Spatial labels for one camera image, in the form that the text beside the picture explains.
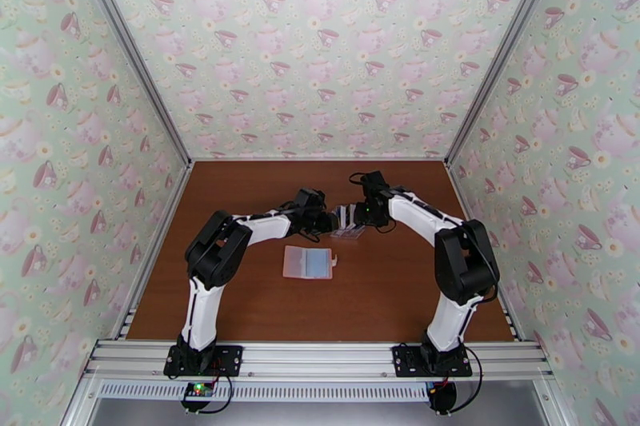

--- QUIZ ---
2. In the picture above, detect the right controller board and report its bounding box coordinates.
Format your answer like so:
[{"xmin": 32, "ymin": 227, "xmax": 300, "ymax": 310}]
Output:
[{"xmin": 427, "ymin": 380, "xmax": 458, "ymax": 415}]

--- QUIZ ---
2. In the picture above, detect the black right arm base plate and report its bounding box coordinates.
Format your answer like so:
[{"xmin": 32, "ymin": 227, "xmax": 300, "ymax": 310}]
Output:
[{"xmin": 391, "ymin": 344, "xmax": 474, "ymax": 378}]

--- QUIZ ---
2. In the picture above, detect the aluminium frame back rail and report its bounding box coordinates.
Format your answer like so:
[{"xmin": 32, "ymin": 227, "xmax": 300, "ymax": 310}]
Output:
[{"xmin": 191, "ymin": 157, "xmax": 447, "ymax": 163}]

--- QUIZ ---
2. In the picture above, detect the black left base cable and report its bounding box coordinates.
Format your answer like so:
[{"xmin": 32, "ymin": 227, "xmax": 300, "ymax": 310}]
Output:
[{"xmin": 194, "ymin": 372, "xmax": 237, "ymax": 416}]

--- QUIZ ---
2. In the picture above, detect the light blue credit card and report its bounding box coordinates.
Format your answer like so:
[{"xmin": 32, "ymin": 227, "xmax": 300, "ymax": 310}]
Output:
[{"xmin": 303, "ymin": 250, "xmax": 331, "ymax": 277}]

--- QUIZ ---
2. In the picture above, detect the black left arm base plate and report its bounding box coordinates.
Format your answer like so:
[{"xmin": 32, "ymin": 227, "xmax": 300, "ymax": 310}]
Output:
[{"xmin": 163, "ymin": 344, "xmax": 245, "ymax": 378}]

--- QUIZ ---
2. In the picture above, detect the black right base cable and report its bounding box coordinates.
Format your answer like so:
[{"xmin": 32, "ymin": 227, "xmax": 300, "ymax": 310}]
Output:
[{"xmin": 447, "ymin": 347, "xmax": 485, "ymax": 415}]

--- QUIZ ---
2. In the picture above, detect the left controller board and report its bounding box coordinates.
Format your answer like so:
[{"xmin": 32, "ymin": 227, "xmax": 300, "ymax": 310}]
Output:
[{"xmin": 181, "ymin": 380, "xmax": 217, "ymax": 413}]

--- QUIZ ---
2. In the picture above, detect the black left camera cable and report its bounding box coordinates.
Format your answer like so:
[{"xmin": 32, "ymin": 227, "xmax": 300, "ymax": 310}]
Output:
[{"xmin": 227, "ymin": 205, "xmax": 329, "ymax": 245}]

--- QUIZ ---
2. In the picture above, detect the black base cable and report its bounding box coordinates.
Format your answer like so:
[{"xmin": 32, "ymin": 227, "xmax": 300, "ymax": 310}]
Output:
[
  {"xmin": 194, "ymin": 372, "xmax": 237, "ymax": 416},
  {"xmin": 447, "ymin": 347, "xmax": 485, "ymax": 415}
]

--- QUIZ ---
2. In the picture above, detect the pink card holder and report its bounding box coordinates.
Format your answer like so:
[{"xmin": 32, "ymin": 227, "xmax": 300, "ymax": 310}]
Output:
[{"xmin": 282, "ymin": 245, "xmax": 342, "ymax": 282}]

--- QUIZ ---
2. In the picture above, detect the aluminium mounting rail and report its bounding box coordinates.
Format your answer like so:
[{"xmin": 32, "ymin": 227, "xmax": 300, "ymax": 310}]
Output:
[{"xmin": 82, "ymin": 338, "xmax": 556, "ymax": 382}]

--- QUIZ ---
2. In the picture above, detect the perforated metal cable tray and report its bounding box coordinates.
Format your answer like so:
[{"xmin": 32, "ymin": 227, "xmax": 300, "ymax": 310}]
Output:
[{"xmin": 96, "ymin": 379, "xmax": 436, "ymax": 403}]

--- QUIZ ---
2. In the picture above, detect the controller board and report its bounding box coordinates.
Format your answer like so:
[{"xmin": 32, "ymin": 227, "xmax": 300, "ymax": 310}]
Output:
[
  {"xmin": 181, "ymin": 380, "xmax": 217, "ymax": 413},
  {"xmin": 427, "ymin": 380, "xmax": 458, "ymax": 415}
]

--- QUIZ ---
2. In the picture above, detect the clear acrylic card stand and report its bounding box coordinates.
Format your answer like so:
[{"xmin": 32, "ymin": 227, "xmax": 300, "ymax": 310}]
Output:
[{"xmin": 329, "ymin": 203, "xmax": 366, "ymax": 244}]

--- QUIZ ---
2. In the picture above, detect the aluminium frame leg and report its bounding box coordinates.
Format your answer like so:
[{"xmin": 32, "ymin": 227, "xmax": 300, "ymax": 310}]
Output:
[
  {"xmin": 530, "ymin": 378, "xmax": 571, "ymax": 426},
  {"xmin": 59, "ymin": 378, "xmax": 101, "ymax": 426}
]

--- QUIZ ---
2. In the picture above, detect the aluminium frame post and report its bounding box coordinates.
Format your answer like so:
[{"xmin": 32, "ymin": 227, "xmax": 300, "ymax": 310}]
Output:
[
  {"xmin": 66, "ymin": 0, "xmax": 194, "ymax": 166},
  {"xmin": 443, "ymin": 0, "xmax": 572, "ymax": 166}
]

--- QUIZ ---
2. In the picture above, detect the aluminium frame side rail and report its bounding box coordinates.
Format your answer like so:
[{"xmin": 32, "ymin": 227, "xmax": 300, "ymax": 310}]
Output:
[
  {"xmin": 446, "ymin": 163, "xmax": 523, "ymax": 342},
  {"xmin": 114, "ymin": 163, "xmax": 195, "ymax": 342}
]

